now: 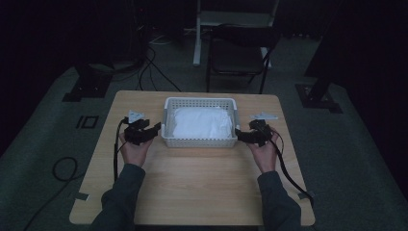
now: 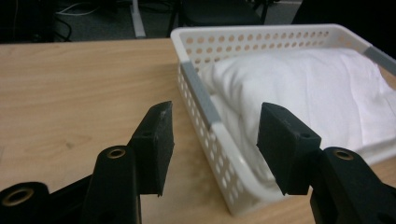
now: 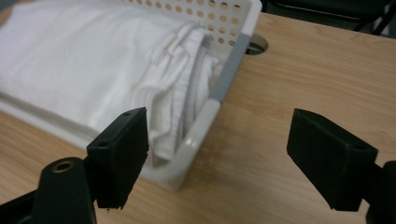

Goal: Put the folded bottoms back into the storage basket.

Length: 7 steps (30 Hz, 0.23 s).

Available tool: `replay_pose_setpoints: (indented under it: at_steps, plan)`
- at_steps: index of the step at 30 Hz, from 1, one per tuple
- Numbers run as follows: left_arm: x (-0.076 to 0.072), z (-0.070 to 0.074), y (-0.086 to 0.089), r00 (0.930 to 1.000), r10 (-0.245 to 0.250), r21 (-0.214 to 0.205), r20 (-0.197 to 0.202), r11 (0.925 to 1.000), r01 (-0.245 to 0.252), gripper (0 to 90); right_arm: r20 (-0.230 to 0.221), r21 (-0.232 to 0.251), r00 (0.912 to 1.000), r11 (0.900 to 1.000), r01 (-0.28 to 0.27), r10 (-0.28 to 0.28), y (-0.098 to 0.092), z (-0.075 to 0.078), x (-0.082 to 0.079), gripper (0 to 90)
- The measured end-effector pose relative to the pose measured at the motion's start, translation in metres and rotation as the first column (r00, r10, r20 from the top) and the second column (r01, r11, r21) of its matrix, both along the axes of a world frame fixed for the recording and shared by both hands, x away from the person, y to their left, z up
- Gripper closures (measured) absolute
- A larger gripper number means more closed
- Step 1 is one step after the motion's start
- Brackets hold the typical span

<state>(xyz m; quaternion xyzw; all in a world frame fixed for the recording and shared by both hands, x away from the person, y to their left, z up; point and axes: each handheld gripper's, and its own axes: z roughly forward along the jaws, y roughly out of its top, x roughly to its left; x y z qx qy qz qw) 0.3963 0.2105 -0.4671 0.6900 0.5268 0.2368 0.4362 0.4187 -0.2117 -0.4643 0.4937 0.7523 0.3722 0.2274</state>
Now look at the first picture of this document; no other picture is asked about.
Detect person's left hand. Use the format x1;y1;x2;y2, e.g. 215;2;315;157
118;131;154;168

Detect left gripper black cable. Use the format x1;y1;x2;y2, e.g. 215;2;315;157
113;116;130;184

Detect black stand with base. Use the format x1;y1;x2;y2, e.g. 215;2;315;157
294;0;344;114
62;62;114;103

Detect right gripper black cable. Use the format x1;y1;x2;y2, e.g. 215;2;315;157
268;128;317;210

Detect person's right hand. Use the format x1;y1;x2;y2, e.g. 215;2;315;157
245;127;281;174

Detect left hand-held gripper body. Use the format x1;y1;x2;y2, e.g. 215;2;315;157
123;109;152;147

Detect white cloth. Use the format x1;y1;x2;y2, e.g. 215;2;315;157
171;106;235;140

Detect black folding chair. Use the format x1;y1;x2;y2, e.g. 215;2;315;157
205;23;282;94

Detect black floor cables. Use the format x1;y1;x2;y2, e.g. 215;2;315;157
137;44;182;92

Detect white plastic basket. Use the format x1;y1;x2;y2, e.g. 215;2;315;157
161;96;241;148

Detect black looped floor cable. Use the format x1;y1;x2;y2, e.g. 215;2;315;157
23;156;85;231

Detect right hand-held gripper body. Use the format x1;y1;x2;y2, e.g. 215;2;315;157
248;111;279;148

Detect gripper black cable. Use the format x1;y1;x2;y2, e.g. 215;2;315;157
268;128;317;210
113;116;130;184

